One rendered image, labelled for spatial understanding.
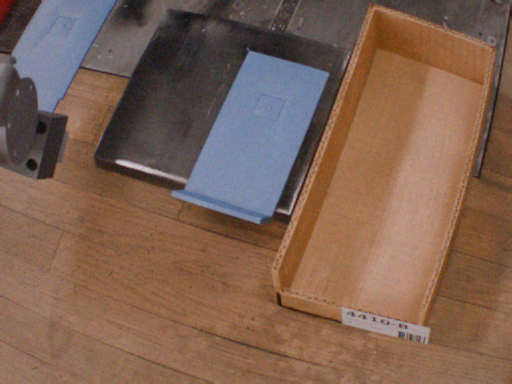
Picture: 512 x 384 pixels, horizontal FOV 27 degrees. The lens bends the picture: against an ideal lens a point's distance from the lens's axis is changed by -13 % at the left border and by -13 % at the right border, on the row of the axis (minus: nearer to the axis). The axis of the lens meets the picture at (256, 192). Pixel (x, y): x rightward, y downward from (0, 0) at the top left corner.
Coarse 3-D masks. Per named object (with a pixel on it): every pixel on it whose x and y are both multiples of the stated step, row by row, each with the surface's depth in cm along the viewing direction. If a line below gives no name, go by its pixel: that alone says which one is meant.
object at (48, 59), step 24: (48, 0) 95; (72, 0) 95; (96, 0) 94; (48, 24) 94; (96, 24) 93; (24, 48) 93; (48, 48) 92; (72, 48) 92; (24, 72) 92; (48, 72) 91; (48, 96) 90
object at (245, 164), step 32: (256, 64) 97; (288, 64) 97; (256, 96) 96; (288, 96) 96; (320, 96) 96; (224, 128) 95; (256, 128) 95; (288, 128) 94; (224, 160) 94; (256, 160) 93; (288, 160) 93; (192, 192) 92; (224, 192) 92; (256, 192) 92
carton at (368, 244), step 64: (384, 64) 99; (448, 64) 97; (384, 128) 96; (448, 128) 95; (320, 192) 91; (384, 192) 93; (448, 192) 93; (320, 256) 91; (384, 256) 91; (448, 256) 88; (384, 320) 86
